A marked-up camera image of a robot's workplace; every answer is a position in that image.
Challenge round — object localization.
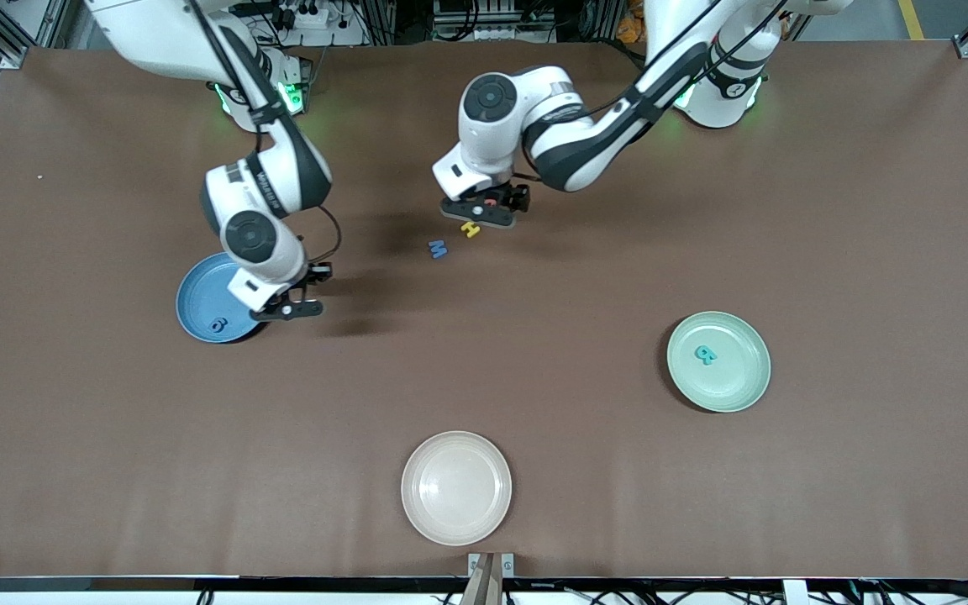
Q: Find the blue round plate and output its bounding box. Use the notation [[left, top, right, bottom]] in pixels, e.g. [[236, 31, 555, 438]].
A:
[[176, 252, 271, 345]]

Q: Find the black equipment rack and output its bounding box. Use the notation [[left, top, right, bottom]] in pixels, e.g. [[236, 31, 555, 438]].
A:
[[432, 0, 559, 43]]

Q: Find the orange objects pile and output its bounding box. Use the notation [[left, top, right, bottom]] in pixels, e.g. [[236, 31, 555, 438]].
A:
[[616, 0, 649, 45]]

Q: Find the brown table cover mat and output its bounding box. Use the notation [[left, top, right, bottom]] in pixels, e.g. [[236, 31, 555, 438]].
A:
[[0, 42, 968, 581]]

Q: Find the beige round plate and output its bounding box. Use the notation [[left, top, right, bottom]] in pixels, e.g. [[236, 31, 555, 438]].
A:
[[401, 431, 513, 547]]

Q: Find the green round plate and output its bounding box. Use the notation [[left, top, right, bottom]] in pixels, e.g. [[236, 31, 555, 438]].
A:
[[666, 311, 772, 413]]

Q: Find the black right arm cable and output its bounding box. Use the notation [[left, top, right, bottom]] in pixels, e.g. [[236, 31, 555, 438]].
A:
[[186, 0, 342, 268]]

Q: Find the small metal edge bracket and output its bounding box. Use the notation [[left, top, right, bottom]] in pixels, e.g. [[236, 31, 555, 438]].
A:
[[467, 552, 516, 579]]

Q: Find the white table edge rail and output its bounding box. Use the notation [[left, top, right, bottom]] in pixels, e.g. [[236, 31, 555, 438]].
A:
[[0, 576, 968, 605]]

